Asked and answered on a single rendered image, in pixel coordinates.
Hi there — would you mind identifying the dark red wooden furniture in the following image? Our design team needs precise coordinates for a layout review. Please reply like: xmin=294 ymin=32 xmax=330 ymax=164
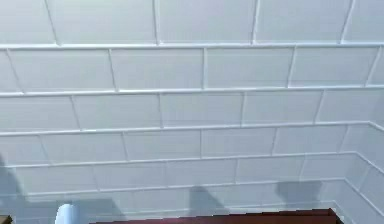
xmin=89 ymin=208 xmax=345 ymax=224

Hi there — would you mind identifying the white rounded object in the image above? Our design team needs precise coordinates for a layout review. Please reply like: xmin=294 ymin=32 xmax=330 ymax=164
xmin=54 ymin=203 xmax=80 ymax=224

